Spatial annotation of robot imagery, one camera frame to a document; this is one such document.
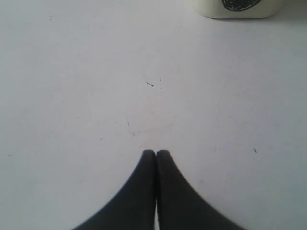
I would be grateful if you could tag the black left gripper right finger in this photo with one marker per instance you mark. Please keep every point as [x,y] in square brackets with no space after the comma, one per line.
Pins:
[179,206]

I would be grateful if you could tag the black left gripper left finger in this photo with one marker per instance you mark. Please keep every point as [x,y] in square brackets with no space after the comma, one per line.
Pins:
[133,206]

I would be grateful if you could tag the cream bin with circle mark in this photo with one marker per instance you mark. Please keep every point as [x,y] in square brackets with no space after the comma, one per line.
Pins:
[237,9]

